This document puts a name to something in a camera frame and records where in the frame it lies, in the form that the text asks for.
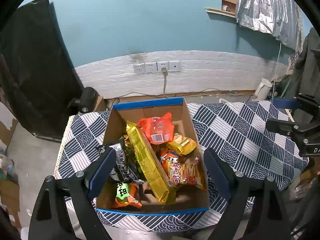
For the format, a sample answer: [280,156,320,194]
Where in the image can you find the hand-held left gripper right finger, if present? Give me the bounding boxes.
[203,147,293,240]

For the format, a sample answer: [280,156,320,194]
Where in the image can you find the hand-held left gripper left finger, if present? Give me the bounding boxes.
[28,146,117,240]

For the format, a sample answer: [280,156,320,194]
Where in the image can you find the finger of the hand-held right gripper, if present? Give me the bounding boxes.
[265,118,304,137]
[273,94,320,123]

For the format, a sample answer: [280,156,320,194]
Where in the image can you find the slim black snack packet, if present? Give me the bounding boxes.
[96,142,144,183]

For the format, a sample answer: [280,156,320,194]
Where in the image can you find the red yellow fries snack bag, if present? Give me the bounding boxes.
[165,159,208,190]

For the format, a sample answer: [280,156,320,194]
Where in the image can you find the orange snack bag green label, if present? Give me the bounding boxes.
[112,182,143,209]

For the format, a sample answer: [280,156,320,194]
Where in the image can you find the long gold snack packet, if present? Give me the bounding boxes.
[126,120,177,205]

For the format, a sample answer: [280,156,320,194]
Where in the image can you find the red snack packet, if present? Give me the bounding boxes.
[137,112,174,145]

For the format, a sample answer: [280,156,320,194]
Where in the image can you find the blue-edged cardboard box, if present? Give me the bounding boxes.
[95,97,210,215]

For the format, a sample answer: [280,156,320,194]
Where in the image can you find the white electric kettle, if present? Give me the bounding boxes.
[251,78,272,102]

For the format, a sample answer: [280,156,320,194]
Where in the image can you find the blue white patterned tablecloth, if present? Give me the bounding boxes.
[54,100,309,233]

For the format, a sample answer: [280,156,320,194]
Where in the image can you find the grey hanging cloth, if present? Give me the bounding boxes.
[285,27,320,100]

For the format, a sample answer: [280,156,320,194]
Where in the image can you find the clear plastic bottle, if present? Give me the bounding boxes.
[292,177,317,200]

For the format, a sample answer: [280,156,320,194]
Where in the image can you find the brown cardboard sheet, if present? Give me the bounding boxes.
[0,175,20,228]

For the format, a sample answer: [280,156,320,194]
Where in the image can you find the clear plastic bag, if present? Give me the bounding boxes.
[0,154,15,178]

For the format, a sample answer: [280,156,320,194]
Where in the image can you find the silver foil curtain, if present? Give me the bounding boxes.
[236,0,303,50]

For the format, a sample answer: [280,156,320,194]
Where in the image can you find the wooden window ledge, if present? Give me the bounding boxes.
[206,7,237,18]

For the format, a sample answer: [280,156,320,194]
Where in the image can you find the black fabric panel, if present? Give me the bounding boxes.
[0,0,85,140]

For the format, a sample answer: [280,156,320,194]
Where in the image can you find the grey plug cable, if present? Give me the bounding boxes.
[160,67,169,99]

